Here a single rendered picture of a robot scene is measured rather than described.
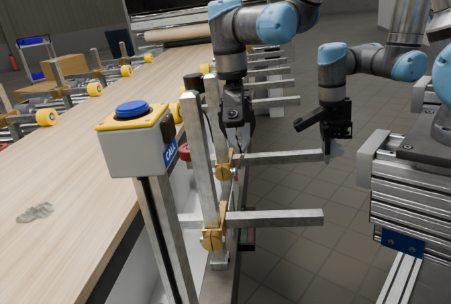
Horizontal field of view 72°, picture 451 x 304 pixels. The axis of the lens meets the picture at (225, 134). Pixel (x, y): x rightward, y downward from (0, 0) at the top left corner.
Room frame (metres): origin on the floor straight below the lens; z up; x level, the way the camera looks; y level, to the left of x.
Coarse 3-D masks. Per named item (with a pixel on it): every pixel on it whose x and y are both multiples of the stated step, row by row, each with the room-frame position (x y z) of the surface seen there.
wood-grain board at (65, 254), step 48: (192, 48) 3.28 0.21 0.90; (96, 96) 1.83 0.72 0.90; (144, 96) 1.67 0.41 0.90; (48, 144) 1.15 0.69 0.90; (96, 144) 1.07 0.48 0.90; (0, 192) 0.81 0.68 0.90; (48, 192) 0.77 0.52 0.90; (96, 192) 0.73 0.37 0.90; (0, 240) 0.58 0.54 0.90; (48, 240) 0.56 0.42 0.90; (96, 240) 0.53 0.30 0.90; (0, 288) 0.44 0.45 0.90; (48, 288) 0.42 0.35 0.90
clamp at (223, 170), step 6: (228, 150) 0.93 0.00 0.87; (216, 162) 0.86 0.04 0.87; (228, 162) 0.84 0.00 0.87; (216, 168) 0.83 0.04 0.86; (222, 168) 0.82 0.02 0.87; (228, 168) 0.82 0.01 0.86; (216, 174) 0.82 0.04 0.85; (222, 174) 0.82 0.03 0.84; (228, 174) 0.82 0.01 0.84; (222, 180) 0.82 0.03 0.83
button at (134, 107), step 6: (126, 102) 0.38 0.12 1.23; (132, 102) 0.37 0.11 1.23; (138, 102) 0.37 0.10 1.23; (144, 102) 0.36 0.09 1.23; (120, 108) 0.35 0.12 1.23; (126, 108) 0.35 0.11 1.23; (132, 108) 0.35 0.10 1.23; (138, 108) 0.35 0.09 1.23; (144, 108) 0.35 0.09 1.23; (120, 114) 0.35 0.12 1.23; (126, 114) 0.34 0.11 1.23; (132, 114) 0.34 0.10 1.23; (138, 114) 0.35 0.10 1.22
